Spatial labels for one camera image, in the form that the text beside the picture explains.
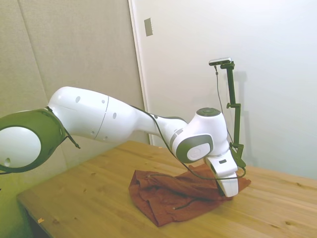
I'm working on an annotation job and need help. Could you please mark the rust orange shorts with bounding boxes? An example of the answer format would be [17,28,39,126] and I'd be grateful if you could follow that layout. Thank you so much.
[128,165,252,228]

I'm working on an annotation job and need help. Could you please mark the grey wall plate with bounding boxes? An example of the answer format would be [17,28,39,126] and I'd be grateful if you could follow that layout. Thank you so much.
[144,17,154,37]

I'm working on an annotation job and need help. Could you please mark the white door frame trim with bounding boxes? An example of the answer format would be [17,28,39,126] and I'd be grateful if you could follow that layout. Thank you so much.
[128,0,155,146]

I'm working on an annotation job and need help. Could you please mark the grey bar camera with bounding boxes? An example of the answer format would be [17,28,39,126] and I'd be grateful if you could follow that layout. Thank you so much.
[209,57,233,66]

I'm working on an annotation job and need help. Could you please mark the black cable tie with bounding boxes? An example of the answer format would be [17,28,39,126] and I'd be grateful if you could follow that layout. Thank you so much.
[45,106,81,149]

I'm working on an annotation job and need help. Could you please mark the dark green camera stand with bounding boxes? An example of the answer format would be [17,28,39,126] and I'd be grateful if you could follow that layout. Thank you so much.
[220,61,247,168]

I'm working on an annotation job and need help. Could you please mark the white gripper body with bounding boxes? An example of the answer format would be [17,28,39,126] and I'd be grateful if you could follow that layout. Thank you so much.
[215,171,240,198]

